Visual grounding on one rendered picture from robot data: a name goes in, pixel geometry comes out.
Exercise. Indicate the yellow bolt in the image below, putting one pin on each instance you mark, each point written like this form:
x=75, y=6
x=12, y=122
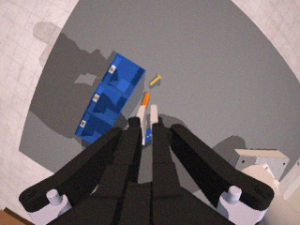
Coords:
x=157, y=78

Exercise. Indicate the blue rack of bins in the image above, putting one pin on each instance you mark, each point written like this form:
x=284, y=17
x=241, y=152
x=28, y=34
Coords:
x=121, y=77

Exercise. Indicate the orange battery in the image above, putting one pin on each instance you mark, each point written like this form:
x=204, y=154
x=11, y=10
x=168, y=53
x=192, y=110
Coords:
x=145, y=99

